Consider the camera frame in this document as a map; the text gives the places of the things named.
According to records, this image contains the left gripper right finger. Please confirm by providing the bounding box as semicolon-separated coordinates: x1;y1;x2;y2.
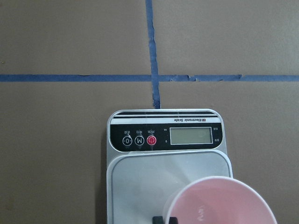
169;217;178;224

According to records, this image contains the silver digital kitchen scale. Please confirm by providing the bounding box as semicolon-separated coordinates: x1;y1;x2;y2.
107;109;233;224

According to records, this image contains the pink paper cup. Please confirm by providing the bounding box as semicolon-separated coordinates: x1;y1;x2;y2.
163;176;277;224

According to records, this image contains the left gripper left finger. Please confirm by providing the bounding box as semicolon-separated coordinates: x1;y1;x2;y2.
152;216;164;224

